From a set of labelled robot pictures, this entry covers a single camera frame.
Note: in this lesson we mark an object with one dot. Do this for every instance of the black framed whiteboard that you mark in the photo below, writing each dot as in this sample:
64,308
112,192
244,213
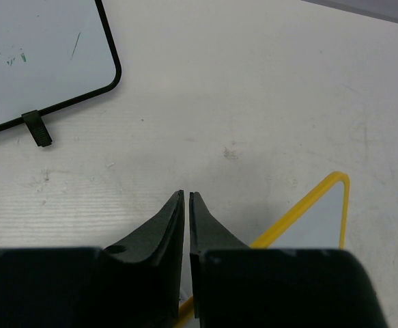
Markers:
53,54

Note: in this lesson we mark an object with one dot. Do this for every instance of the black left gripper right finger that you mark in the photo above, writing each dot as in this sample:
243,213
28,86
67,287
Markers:
206,233

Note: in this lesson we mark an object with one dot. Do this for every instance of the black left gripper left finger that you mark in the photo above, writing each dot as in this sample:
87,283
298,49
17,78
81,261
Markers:
146,279

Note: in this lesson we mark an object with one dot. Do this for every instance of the yellow framed whiteboard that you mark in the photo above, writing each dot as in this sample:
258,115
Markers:
270,284

